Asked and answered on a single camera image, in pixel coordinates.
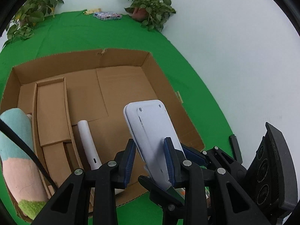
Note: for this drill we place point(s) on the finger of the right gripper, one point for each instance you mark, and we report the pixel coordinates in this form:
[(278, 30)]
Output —
[(213, 159), (172, 207)]

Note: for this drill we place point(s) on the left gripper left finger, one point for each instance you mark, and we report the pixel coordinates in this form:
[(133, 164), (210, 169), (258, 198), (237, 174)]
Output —
[(70, 203)]

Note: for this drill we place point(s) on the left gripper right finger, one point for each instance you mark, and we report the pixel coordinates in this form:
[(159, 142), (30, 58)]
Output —
[(211, 197)]

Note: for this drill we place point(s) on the teal pink plush pillow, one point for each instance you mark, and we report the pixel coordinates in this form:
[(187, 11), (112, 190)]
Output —
[(20, 173)]

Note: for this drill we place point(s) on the narrow cardboard divider box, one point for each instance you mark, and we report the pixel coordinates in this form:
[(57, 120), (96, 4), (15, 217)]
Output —
[(54, 142)]

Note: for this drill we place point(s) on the white device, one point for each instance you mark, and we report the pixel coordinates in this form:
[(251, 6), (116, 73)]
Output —
[(149, 124)]

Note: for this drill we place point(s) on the green white carton box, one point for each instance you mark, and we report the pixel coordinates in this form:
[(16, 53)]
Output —
[(191, 179)]

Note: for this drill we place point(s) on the large cardboard tray box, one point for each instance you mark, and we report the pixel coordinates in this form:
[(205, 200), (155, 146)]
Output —
[(100, 83)]

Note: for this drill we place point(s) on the right potted green plant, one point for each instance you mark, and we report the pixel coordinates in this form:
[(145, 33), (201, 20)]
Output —
[(152, 14)]

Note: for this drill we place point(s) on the potted green plant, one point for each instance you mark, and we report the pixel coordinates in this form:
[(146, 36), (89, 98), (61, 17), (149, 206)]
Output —
[(32, 12), (152, 14)]

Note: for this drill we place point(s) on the green table cloth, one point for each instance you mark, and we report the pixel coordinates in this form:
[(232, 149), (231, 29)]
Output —
[(75, 31)]

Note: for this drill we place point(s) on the colourful small packet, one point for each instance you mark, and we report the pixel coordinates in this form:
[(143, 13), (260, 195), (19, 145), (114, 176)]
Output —
[(107, 16)]

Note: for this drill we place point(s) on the left potted green plant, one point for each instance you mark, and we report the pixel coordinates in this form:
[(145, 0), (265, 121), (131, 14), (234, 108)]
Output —
[(32, 12)]

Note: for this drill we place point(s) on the yellow small packet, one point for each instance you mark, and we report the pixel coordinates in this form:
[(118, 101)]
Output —
[(92, 11)]

